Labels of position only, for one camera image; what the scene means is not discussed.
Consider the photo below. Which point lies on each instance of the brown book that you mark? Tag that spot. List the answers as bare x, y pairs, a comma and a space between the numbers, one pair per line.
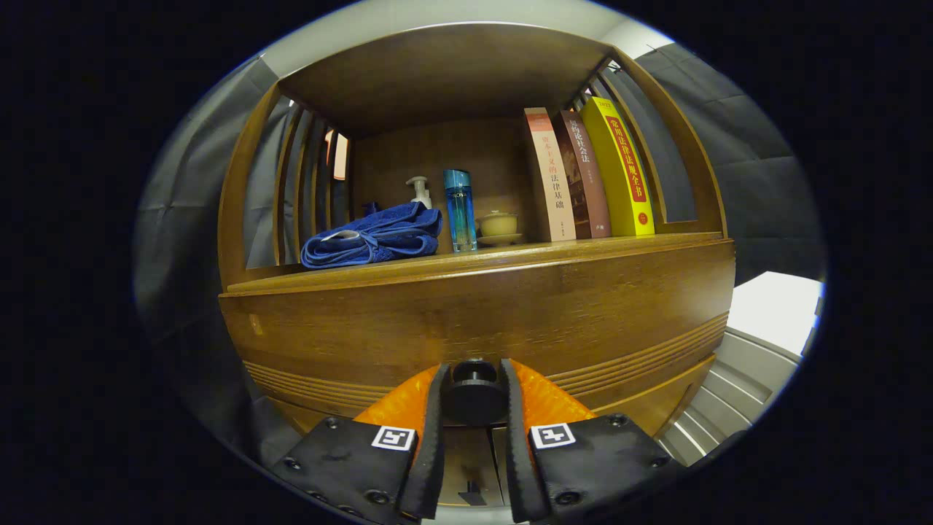
587, 182

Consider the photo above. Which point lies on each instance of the beige book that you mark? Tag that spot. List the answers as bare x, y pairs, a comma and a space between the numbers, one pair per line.
550, 182

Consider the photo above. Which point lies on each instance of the wooden drawer with black knob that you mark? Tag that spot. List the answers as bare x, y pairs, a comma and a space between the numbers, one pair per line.
510, 313

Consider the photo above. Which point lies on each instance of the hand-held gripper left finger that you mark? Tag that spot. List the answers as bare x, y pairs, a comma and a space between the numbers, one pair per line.
430, 445

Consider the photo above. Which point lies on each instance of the yellow book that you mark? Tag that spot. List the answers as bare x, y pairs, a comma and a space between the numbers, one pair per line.
619, 168

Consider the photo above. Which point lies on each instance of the yellow lidded tea cup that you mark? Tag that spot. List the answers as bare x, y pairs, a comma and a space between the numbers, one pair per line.
498, 224

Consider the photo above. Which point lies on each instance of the wooden countertop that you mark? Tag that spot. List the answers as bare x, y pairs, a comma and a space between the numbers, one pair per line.
437, 267

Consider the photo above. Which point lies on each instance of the white pump bottle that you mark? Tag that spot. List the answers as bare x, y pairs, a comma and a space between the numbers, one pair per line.
421, 193

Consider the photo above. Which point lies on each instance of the wooden cabinet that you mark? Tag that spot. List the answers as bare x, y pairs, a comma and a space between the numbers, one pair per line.
437, 73

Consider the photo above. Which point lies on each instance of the wooden cabinet door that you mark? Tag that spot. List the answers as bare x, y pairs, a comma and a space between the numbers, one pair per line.
499, 456
466, 459

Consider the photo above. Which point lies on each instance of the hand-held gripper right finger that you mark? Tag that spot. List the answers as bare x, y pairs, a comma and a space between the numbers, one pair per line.
519, 452

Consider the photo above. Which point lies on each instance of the folded blue towel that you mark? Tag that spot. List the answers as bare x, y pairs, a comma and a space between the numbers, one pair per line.
372, 237

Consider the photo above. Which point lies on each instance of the blue glass bottle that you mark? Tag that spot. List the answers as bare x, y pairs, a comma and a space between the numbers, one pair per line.
460, 211

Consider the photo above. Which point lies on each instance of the white table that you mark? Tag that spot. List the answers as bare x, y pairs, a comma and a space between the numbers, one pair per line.
773, 306

